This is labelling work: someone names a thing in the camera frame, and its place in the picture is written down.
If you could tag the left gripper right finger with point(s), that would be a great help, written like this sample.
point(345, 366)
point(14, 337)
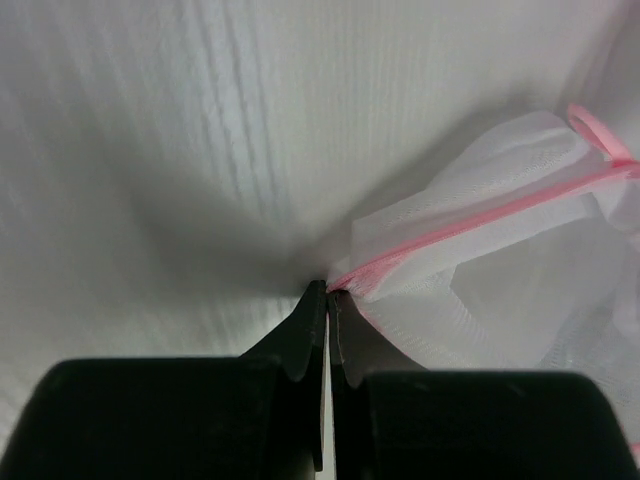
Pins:
point(394, 419)

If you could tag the spare white mesh laundry bag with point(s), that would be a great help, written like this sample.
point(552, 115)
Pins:
point(522, 253)

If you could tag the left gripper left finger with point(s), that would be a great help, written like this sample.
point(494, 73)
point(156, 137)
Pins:
point(258, 415)

